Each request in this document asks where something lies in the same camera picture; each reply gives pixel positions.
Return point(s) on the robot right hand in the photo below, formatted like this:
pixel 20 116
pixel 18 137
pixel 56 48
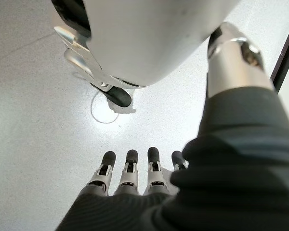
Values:
pixel 231 180

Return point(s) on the dark cabinet toe kick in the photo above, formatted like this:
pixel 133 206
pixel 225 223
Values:
pixel 284 48

